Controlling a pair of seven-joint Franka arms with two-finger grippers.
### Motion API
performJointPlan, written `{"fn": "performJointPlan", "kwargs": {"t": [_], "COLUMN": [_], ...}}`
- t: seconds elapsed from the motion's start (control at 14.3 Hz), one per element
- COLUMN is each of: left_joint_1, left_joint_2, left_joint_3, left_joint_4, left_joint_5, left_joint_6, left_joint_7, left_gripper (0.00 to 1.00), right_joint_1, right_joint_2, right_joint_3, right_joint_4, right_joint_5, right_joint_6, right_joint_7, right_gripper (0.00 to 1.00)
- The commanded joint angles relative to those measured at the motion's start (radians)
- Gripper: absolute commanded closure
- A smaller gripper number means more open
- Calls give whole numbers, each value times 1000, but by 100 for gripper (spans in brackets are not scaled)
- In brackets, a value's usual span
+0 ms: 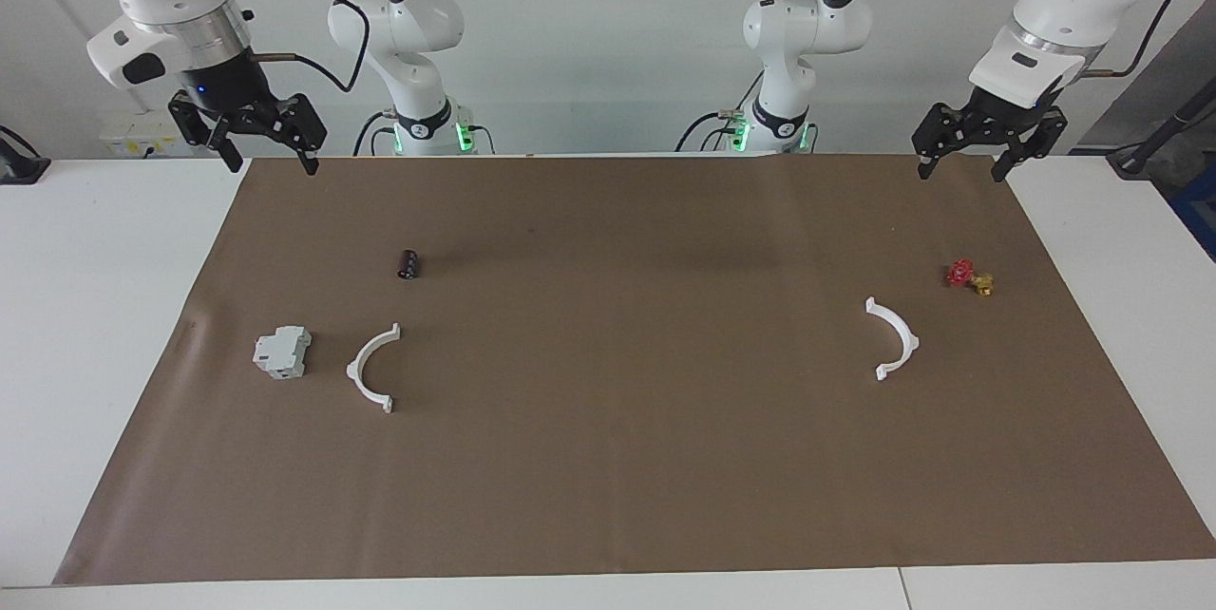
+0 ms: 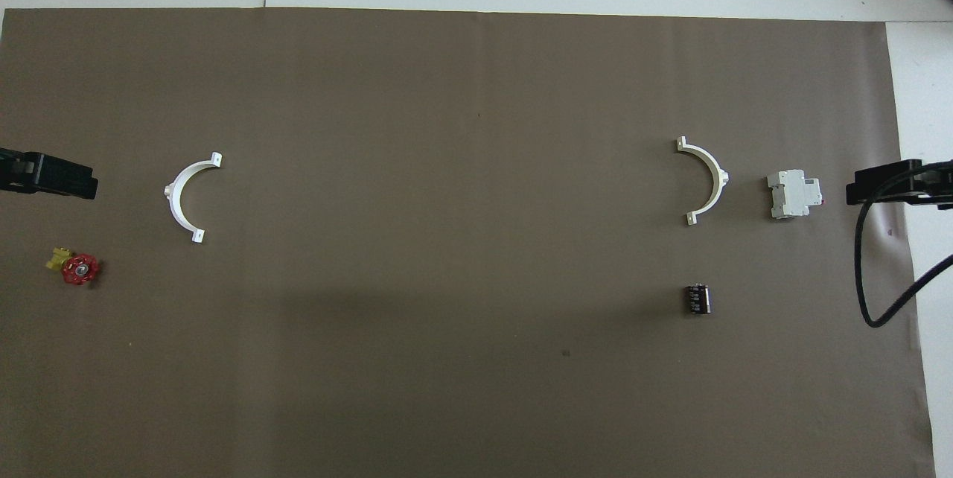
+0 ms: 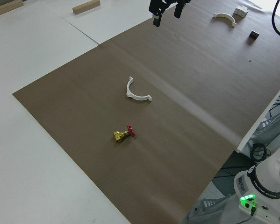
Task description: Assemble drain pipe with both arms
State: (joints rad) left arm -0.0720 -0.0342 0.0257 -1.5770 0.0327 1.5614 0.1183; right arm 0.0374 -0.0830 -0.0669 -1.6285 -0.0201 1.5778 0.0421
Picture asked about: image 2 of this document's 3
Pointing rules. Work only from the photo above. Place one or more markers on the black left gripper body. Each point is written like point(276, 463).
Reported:
point(11, 173)

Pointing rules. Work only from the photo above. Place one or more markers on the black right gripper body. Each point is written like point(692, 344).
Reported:
point(942, 187)

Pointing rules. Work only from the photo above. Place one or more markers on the brass valve with red handwheel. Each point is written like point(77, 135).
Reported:
point(78, 269)

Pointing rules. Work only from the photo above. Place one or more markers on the white circuit breaker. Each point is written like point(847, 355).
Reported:
point(793, 195)

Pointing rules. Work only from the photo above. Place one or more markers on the black cylindrical capacitor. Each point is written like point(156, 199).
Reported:
point(697, 299)

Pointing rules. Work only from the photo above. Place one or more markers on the brown paper table mat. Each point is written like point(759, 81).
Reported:
point(447, 240)

